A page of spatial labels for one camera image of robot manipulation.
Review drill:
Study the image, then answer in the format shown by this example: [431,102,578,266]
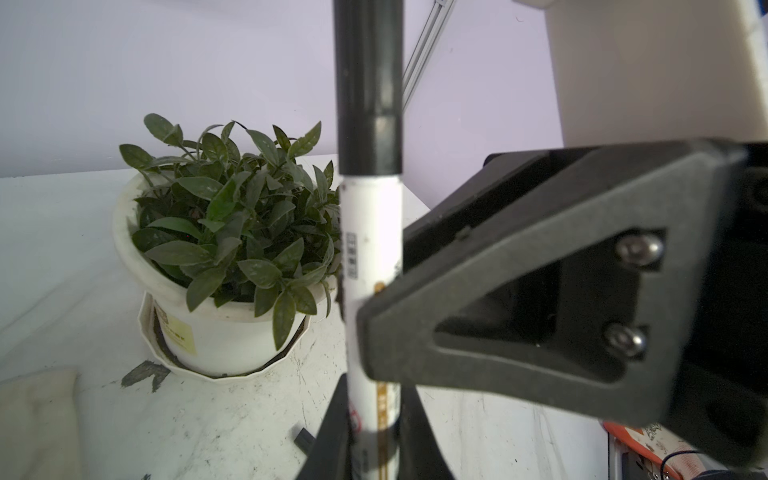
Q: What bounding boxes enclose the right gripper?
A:
[369,139,767,468]

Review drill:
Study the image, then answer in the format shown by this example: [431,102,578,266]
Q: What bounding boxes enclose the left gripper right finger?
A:
[398,385,454,480]

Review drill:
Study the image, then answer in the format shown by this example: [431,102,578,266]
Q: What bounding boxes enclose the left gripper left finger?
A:
[296,374,351,480]

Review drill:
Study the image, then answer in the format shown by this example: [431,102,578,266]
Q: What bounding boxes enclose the white marker pen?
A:
[339,175,403,479]

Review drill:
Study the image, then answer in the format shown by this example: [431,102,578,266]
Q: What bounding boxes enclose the black pen cap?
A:
[291,425,315,455]
[333,0,404,176]

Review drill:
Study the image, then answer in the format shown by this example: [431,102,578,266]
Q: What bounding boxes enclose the potted green plant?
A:
[113,113,341,378]

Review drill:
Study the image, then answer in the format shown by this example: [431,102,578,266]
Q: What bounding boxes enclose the orange white glove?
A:
[601,421,707,479]

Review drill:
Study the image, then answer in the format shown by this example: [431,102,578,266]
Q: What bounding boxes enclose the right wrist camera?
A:
[530,0,767,147]

